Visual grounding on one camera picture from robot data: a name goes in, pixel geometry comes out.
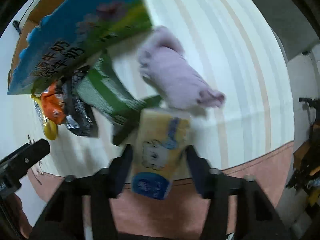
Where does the yellow silver scrub sponge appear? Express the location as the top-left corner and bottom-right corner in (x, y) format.
(31, 95), (58, 140)

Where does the orange snack packet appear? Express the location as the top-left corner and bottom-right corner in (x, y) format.
(40, 81), (66, 125)

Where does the black snack packet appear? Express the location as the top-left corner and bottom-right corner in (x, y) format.
(61, 72), (98, 138)

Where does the green snack packet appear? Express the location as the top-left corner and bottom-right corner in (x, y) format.
(75, 53), (162, 146)

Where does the yellow cartoon tissue pack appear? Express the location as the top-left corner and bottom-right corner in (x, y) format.
(131, 108), (191, 200)

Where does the purple cloth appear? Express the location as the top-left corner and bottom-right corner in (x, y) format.
(138, 26), (226, 110)

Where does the cardboard milk box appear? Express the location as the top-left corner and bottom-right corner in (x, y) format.
(8, 0), (151, 95)

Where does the striped cat tablecloth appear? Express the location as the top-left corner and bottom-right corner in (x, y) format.
(24, 0), (296, 235)

